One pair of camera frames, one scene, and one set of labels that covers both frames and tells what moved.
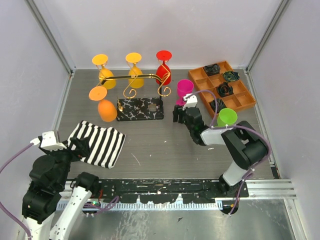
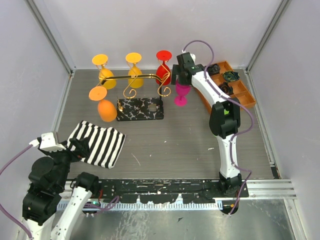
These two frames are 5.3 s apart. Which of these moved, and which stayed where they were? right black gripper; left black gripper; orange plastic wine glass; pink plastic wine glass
Moved: right black gripper
Stayed: pink plastic wine glass; orange plastic wine glass; left black gripper
